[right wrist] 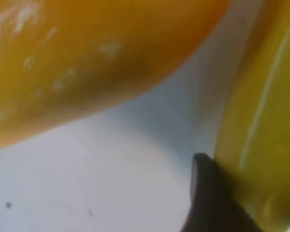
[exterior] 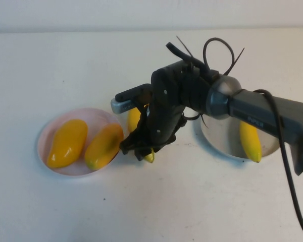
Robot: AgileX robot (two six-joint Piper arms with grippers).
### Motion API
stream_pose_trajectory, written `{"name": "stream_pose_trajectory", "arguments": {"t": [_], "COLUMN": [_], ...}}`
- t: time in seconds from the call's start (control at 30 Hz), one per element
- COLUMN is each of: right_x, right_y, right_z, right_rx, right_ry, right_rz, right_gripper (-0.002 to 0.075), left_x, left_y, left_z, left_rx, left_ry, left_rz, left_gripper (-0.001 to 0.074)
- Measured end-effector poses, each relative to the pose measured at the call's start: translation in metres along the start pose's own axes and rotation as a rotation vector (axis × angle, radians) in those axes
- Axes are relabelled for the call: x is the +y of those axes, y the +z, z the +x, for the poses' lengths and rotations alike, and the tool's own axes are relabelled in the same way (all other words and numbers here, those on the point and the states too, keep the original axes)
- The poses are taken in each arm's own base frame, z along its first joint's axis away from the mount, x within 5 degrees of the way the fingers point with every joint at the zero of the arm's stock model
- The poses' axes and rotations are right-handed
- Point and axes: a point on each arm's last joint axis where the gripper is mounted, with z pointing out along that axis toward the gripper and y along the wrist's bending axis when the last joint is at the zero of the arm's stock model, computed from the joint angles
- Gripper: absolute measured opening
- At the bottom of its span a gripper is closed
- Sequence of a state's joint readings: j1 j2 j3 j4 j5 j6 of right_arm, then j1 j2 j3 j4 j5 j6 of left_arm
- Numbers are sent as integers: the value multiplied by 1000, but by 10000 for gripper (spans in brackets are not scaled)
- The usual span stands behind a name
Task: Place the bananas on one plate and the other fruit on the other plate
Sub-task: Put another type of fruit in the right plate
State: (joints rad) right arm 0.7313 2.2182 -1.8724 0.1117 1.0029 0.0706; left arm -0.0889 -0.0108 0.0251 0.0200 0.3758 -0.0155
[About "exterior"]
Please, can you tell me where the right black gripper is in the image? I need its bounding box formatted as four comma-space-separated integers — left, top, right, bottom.
120, 62, 201, 162

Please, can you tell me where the yellow plastic banana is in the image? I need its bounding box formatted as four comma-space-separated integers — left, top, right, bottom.
127, 107, 155, 164
239, 120, 263, 163

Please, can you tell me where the orange blushed plastic mango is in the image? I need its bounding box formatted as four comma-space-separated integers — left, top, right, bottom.
84, 123, 124, 170

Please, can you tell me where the all yellow plastic mango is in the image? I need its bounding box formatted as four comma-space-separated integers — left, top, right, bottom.
46, 119, 88, 169

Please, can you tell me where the pink round plate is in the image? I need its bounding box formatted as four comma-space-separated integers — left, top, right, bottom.
37, 107, 124, 179

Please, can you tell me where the grey round plate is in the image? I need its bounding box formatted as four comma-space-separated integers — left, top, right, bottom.
199, 110, 281, 162

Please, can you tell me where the black looped zip tie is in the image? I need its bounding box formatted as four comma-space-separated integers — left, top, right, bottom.
203, 37, 245, 76

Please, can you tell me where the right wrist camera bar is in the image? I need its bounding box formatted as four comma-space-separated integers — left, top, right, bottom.
110, 84, 155, 114

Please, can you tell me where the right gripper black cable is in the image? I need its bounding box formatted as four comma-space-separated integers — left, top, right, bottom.
166, 42, 213, 76

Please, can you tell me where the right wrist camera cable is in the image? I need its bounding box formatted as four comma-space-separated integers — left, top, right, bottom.
252, 89, 303, 242

